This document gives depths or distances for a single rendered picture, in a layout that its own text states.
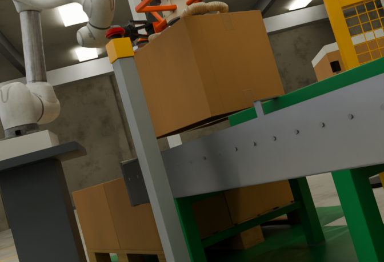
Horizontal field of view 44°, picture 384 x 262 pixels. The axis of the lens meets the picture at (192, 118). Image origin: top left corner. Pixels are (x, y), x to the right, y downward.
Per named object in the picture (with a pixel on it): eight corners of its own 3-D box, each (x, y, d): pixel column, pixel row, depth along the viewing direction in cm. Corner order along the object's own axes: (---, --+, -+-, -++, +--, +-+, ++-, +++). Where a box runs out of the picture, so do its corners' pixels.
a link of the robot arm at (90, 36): (112, 51, 226) (116, 27, 218) (81, 55, 218) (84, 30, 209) (103, 37, 232) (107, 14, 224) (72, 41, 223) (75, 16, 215)
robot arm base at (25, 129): (-2, 141, 214) (-5, 129, 214) (7, 145, 235) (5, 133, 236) (39, 132, 218) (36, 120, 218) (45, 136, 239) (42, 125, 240)
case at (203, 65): (287, 99, 201) (260, 9, 204) (211, 116, 179) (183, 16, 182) (208, 126, 251) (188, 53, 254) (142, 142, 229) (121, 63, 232)
